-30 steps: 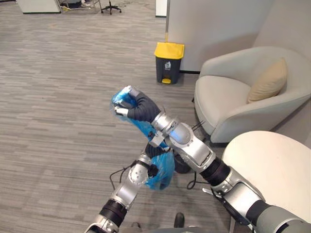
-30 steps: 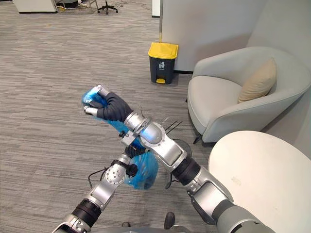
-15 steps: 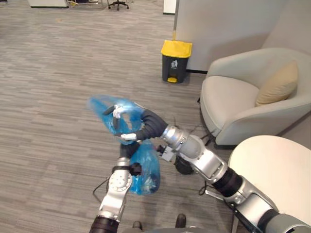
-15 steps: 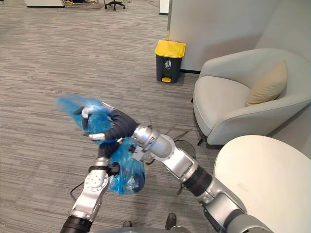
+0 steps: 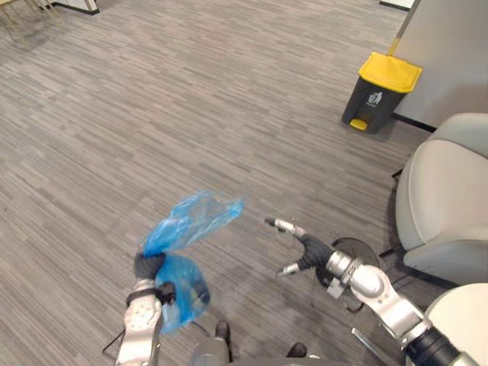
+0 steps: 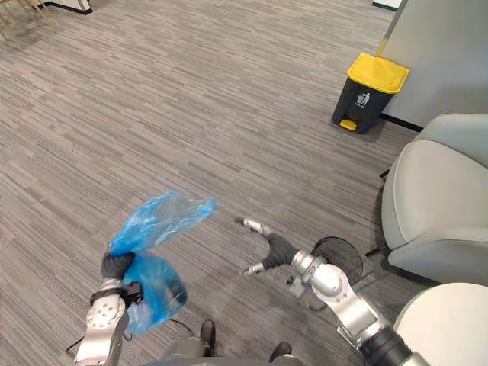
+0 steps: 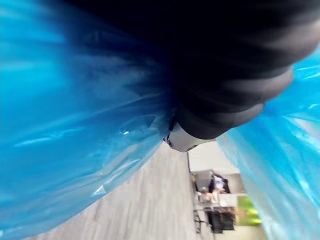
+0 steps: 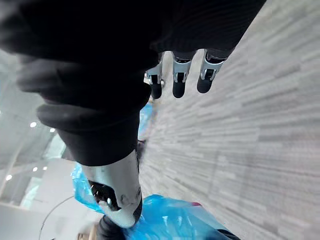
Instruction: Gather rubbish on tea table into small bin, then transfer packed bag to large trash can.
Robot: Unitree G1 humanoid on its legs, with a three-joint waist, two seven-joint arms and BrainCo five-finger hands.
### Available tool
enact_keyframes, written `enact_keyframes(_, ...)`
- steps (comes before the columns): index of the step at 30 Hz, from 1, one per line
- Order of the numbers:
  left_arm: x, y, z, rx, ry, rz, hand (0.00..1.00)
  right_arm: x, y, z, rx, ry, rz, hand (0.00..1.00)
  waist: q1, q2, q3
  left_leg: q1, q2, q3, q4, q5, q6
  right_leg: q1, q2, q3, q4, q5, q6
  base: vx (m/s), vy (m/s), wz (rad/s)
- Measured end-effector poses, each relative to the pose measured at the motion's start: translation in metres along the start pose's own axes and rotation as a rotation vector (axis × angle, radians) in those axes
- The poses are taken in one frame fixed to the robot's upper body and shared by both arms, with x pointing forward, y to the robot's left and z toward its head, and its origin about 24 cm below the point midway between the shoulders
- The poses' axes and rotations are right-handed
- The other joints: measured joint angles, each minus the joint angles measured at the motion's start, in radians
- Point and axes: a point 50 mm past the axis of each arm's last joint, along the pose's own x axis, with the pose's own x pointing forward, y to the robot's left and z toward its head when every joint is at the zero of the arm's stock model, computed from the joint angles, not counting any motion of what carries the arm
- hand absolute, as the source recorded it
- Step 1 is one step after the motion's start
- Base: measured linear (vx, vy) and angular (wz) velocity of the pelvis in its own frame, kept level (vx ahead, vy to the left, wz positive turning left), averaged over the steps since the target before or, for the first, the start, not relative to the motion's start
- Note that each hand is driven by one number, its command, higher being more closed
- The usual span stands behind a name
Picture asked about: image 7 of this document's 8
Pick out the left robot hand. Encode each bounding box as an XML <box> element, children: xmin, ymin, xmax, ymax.
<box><xmin>63</xmin><ymin>0</ymin><xmax>320</xmax><ymax>153</ymax></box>

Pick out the blue plastic trash bag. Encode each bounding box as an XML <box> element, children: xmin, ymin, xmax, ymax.
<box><xmin>0</xmin><ymin>0</ymin><xmax>320</xmax><ymax>240</ymax></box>

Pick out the person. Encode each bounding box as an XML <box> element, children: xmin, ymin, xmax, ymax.
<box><xmin>208</xmin><ymin>173</ymin><xmax>230</xmax><ymax>195</ymax></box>

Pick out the grey desk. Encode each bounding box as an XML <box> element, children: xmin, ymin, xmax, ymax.
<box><xmin>193</xmin><ymin>169</ymin><xmax>248</xmax><ymax>233</ymax></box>

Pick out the green plant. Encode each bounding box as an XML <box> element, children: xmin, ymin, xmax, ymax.
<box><xmin>237</xmin><ymin>196</ymin><xmax>262</xmax><ymax>227</ymax></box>

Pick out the black office chair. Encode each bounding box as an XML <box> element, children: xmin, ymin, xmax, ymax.
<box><xmin>207</xmin><ymin>209</ymin><xmax>236</xmax><ymax>235</ymax></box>

